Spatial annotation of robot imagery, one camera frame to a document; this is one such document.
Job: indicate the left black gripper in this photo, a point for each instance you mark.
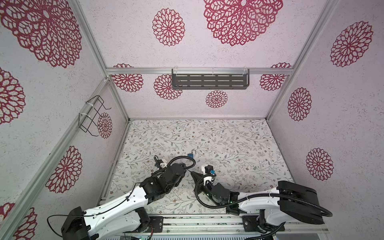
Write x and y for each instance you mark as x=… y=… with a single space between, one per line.
x=177 y=184

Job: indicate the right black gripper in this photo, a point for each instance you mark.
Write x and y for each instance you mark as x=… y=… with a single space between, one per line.
x=196 y=176

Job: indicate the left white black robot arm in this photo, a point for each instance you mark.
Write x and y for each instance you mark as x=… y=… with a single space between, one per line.
x=124 y=214

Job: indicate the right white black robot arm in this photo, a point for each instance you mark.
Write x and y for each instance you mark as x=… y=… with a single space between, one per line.
x=287 y=202

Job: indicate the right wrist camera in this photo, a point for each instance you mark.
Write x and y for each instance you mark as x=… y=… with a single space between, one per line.
x=208 y=170

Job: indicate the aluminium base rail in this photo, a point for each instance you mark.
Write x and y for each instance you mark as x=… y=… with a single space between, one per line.
x=220 y=227

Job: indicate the grey slotted wall shelf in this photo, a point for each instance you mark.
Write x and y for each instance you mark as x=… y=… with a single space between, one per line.
x=213 y=81

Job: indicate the black wire wall basket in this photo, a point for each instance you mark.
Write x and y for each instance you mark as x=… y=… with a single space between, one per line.
x=96 y=121

